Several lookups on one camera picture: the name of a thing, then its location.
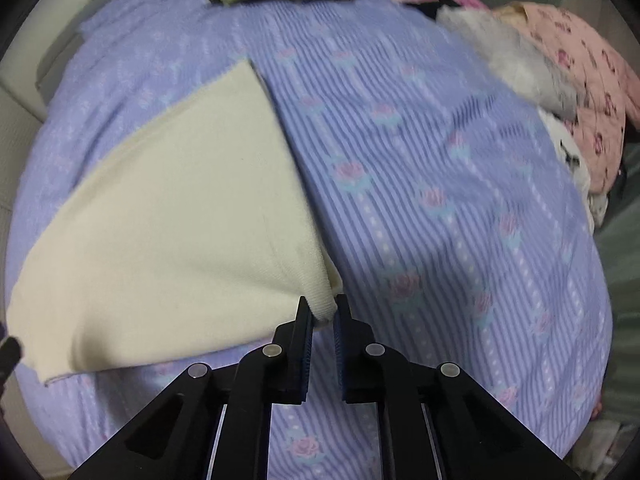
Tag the white and black cloth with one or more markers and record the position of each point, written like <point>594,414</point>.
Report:
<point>567,147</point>

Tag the green curtain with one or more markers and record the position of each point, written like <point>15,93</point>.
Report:
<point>622,285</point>

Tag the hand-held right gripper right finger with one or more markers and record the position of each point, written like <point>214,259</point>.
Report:
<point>340,355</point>

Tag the purple floral bed sheet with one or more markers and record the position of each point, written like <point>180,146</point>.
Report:
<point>400,160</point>

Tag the grey chair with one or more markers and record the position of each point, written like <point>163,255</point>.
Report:
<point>20,110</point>

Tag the cream white sweater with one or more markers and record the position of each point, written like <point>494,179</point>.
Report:
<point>175,240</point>

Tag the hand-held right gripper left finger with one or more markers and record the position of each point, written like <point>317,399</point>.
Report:
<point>306,360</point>

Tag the white fluffy cloth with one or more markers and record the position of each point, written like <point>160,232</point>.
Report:
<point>515,65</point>

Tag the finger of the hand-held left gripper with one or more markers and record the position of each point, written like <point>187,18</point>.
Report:
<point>9,352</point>

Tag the pink floral quilt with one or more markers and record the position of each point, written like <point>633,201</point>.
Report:
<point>590,70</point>

